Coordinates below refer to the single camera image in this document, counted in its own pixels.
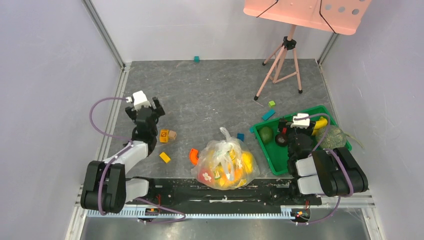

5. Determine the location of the orange curved toy piece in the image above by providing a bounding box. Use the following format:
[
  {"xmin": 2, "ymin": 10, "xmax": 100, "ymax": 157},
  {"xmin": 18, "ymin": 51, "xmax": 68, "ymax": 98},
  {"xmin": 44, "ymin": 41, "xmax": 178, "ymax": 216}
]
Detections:
[{"xmin": 188, "ymin": 148, "xmax": 199, "ymax": 166}]

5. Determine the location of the netted green melon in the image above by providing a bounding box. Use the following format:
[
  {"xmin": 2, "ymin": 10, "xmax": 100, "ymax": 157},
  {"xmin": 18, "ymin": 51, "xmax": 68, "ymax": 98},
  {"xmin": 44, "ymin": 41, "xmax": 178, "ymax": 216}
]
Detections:
[{"xmin": 315, "ymin": 125, "xmax": 347, "ymax": 149}]

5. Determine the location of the pink music stand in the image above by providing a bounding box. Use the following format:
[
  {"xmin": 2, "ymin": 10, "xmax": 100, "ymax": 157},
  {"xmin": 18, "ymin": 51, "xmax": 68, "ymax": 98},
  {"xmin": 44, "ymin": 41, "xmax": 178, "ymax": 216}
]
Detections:
[{"xmin": 243, "ymin": 0, "xmax": 371, "ymax": 100}]

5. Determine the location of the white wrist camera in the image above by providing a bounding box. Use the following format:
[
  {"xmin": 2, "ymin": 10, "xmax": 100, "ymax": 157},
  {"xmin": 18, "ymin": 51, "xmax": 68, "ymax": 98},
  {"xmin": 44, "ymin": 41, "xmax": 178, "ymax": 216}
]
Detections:
[
  {"xmin": 290, "ymin": 113, "xmax": 311, "ymax": 129},
  {"xmin": 131, "ymin": 90, "xmax": 151, "ymax": 111}
]

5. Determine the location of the tan wooden cube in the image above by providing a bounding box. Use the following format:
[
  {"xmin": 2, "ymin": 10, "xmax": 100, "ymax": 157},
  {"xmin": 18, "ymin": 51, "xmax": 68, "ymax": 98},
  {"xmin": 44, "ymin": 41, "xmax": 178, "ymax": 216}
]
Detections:
[{"xmin": 168, "ymin": 130, "xmax": 177, "ymax": 140}]

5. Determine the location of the yellow flat toy block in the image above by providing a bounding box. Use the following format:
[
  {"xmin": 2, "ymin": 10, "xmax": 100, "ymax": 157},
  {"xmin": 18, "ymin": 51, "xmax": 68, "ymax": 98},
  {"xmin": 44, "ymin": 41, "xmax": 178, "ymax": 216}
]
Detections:
[{"xmin": 159, "ymin": 152, "xmax": 171, "ymax": 164}]

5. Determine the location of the clear plastic bag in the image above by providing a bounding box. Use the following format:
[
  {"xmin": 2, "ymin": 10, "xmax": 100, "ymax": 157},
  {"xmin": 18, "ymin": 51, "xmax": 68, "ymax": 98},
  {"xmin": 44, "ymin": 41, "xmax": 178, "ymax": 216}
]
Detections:
[{"xmin": 191, "ymin": 127, "xmax": 260, "ymax": 191}]

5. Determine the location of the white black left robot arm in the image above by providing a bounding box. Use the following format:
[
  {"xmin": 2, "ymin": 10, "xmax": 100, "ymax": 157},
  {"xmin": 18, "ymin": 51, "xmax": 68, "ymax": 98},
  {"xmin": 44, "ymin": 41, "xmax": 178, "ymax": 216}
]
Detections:
[{"xmin": 80, "ymin": 92, "xmax": 165, "ymax": 216}]

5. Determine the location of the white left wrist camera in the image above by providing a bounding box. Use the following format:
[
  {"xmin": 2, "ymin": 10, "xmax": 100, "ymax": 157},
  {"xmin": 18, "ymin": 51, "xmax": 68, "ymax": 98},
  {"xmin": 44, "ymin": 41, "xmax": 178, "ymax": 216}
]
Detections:
[{"xmin": 131, "ymin": 90, "xmax": 151, "ymax": 111}]

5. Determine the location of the yellow banana bunch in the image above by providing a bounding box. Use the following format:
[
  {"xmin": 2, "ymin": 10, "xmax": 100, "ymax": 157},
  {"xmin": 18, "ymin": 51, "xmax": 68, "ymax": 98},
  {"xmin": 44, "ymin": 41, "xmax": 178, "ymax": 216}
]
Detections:
[{"xmin": 311, "ymin": 116, "xmax": 328, "ymax": 136}]

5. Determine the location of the yellow square toy brick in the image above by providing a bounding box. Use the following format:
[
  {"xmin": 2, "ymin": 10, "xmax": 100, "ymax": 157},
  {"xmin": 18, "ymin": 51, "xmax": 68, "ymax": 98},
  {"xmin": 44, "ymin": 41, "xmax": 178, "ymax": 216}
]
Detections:
[{"xmin": 159, "ymin": 129, "xmax": 169, "ymax": 143}]

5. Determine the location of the teal long toy block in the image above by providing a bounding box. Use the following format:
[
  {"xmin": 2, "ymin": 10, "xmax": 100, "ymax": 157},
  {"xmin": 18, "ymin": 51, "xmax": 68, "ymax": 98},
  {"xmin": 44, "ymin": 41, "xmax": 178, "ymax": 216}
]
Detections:
[{"xmin": 261, "ymin": 109, "xmax": 276, "ymax": 121}]

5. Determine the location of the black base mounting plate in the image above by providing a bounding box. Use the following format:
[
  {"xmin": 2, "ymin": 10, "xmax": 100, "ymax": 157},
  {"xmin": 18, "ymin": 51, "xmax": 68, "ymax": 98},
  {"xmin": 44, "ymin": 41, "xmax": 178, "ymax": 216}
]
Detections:
[{"xmin": 143, "ymin": 178, "xmax": 322, "ymax": 207}]

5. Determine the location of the green plastic tray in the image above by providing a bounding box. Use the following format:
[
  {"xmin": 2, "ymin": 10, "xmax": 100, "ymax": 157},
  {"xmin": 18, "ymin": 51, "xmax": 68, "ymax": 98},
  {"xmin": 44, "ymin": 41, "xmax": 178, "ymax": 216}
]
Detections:
[{"xmin": 250, "ymin": 105, "xmax": 338, "ymax": 176}]

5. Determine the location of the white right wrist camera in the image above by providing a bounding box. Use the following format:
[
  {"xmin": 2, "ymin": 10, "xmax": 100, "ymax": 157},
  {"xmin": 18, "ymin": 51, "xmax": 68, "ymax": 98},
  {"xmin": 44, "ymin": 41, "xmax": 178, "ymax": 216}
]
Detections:
[{"xmin": 290, "ymin": 113, "xmax": 311, "ymax": 129}]

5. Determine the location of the dark brown fruit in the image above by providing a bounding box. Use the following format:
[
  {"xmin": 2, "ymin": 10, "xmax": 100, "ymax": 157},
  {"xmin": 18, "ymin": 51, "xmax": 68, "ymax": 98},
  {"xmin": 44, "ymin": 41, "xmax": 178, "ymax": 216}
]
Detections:
[{"xmin": 274, "ymin": 133, "xmax": 289, "ymax": 147}]

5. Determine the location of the lime green small cube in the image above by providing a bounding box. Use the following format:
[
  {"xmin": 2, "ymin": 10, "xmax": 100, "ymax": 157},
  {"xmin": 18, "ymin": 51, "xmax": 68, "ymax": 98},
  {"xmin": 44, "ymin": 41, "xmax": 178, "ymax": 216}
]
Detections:
[{"xmin": 268, "ymin": 100, "xmax": 276, "ymax": 108}]

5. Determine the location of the blue toy brick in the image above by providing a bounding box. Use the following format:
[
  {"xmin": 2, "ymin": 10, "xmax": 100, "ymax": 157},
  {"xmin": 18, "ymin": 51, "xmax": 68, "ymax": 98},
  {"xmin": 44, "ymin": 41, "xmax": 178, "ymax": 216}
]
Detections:
[{"xmin": 236, "ymin": 133, "xmax": 245, "ymax": 142}]

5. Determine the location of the green avocado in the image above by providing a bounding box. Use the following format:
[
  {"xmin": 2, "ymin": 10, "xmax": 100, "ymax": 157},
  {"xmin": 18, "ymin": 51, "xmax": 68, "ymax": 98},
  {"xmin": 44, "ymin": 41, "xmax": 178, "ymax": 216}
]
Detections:
[{"xmin": 258, "ymin": 126, "xmax": 274, "ymax": 145}]

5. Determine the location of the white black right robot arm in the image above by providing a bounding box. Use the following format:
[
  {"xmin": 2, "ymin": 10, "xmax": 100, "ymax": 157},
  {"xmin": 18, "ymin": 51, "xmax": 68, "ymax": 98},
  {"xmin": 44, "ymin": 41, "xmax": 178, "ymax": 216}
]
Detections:
[{"xmin": 275, "ymin": 114, "xmax": 369, "ymax": 204}]

